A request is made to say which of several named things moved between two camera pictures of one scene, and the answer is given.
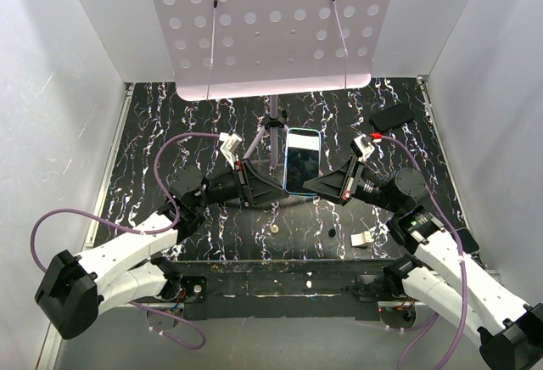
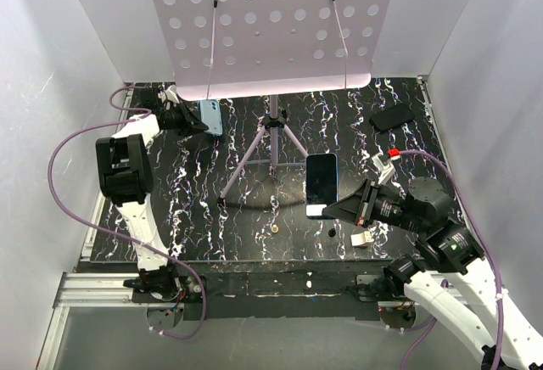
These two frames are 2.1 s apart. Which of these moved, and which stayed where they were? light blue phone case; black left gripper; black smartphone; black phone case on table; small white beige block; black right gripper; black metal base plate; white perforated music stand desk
Moved: black smartphone; black right gripper; black left gripper; light blue phone case
Stayed: small white beige block; black metal base plate; black phone case on table; white perforated music stand desk
